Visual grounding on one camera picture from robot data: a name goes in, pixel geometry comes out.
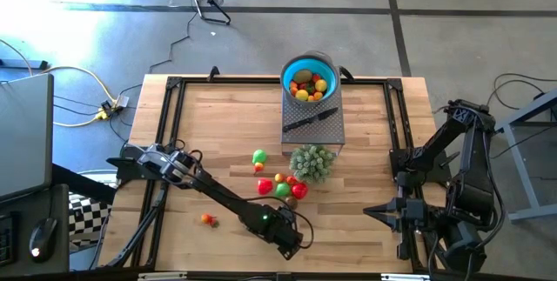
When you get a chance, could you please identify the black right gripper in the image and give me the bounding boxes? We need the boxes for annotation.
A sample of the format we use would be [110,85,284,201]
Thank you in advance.
[363,197,432,234]

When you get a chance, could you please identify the black kitchen knife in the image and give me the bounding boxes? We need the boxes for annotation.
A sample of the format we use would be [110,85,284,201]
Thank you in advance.
[282,106,339,133]

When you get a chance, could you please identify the blue collapsible bowl grey rim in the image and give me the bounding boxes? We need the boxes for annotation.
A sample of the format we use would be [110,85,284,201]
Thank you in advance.
[279,50,340,109]

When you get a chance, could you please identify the red plastic bell pepper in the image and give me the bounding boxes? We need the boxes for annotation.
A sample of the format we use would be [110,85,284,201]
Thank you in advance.
[291,182,310,200]

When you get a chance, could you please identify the green plant in patterned pot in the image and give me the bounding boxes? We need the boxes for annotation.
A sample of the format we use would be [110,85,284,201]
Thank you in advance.
[289,144,336,184]

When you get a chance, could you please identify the grey perforated metal stand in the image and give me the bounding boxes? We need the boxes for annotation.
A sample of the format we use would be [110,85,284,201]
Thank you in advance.
[280,89,346,157]

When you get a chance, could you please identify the black-white checkered board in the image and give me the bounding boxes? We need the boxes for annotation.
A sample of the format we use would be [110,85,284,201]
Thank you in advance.
[68,191,113,250]

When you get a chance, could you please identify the power strip yellow plug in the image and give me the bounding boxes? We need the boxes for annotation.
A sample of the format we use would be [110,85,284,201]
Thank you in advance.
[96,95,131,122]

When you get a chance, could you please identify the black computer mouse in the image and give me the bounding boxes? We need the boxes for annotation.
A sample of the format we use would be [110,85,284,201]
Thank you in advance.
[28,217,59,264]

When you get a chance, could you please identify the black desk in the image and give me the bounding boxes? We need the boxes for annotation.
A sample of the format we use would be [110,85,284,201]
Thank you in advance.
[0,163,118,280]

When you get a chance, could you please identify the black keyboard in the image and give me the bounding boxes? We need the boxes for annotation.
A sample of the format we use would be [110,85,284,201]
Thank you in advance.
[0,224,18,269]

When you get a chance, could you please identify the grey laptop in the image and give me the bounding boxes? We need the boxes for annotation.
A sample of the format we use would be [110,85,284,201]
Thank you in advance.
[0,73,55,204]

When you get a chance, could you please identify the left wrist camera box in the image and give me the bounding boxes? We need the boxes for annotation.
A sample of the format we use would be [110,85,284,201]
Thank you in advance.
[277,205,298,225]

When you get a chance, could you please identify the grey desk frame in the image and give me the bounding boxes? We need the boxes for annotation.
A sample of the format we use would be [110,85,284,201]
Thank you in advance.
[495,87,557,225]

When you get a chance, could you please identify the black table frame rails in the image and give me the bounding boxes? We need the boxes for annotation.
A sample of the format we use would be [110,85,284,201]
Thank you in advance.
[97,74,469,273]

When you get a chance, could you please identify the black floor cable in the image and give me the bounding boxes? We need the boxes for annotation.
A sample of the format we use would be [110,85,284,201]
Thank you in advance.
[147,0,195,75]
[486,71,557,108]

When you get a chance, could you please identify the yellow floor cable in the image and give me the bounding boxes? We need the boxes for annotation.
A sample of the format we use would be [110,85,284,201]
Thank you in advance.
[0,38,118,129]

